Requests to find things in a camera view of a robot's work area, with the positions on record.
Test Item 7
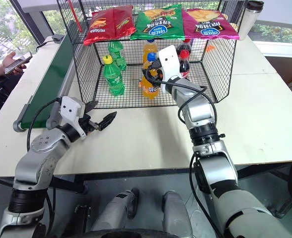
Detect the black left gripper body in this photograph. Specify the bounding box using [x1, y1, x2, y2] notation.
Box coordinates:
[79, 115, 99, 136]

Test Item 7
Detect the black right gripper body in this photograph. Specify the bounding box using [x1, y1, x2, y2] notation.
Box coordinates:
[149, 58, 162, 75]

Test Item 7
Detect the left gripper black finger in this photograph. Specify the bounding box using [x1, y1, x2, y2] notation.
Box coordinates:
[96, 111, 118, 131]
[84, 100, 99, 115]

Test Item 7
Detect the orange soda bottle blue cap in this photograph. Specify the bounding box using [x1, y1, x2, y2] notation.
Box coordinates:
[139, 53, 163, 100]

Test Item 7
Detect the green conveyor belt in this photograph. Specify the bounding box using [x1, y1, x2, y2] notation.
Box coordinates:
[13, 21, 81, 132]

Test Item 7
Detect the person's bare hand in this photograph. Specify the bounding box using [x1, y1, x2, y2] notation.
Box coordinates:
[2, 51, 27, 76]

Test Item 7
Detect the cola bottle red cap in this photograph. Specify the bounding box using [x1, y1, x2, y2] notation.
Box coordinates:
[178, 49, 191, 80]

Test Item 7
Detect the green soda bottle yellow cap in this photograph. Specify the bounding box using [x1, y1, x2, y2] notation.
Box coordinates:
[102, 55, 126, 97]

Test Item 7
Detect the green chips bag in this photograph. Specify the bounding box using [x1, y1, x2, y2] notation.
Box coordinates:
[130, 3, 186, 41]

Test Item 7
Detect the magenta chips bag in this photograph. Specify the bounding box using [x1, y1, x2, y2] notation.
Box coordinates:
[182, 8, 240, 41]

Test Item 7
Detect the red chips bag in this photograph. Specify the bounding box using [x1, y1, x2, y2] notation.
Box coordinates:
[83, 4, 137, 47]

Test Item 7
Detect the smartphone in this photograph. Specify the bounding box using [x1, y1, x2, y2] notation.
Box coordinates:
[4, 51, 33, 75]

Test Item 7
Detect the grey left robot leg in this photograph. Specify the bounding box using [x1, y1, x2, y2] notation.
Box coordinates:
[90, 188, 140, 233]

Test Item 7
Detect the grey robot leg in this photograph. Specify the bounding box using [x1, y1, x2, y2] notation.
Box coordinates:
[90, 188, 140, 233]
[162, 190, 193, 238]

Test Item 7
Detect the red rod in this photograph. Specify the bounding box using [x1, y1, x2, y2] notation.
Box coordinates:
[68, 0, 83, 33]

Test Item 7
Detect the white tumbler black lid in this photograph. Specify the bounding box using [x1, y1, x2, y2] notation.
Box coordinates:
[237, 0, 265, 40]

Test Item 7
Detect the grey right robot leg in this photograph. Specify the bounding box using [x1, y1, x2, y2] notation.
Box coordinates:
[162, 190, 193, 238]

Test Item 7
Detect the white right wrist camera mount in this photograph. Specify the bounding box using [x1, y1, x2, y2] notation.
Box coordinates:
[158, 45, 183, 94]

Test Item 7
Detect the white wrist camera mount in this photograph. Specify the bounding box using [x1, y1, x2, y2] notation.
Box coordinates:
[60, 96, 87, 138]
[158, 45, 183, 94]

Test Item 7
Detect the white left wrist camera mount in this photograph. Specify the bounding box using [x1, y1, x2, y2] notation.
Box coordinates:
[60, 96, 87, 138]

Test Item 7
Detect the black wire rack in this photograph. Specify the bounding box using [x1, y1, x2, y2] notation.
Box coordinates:
[56, 0, 248, 110]

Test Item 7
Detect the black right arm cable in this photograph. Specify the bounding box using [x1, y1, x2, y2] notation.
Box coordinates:
[141, 65, 226, 238]

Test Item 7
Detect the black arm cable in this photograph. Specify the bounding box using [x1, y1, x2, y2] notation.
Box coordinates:
[141, 65, 226, 238]
[26, 97, 62, 152]

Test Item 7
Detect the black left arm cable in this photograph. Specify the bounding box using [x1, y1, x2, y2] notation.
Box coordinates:
[26, 97, 62, 152]

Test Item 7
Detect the black adapter cable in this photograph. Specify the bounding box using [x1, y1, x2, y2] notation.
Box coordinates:
[35, 39, 55, 53]

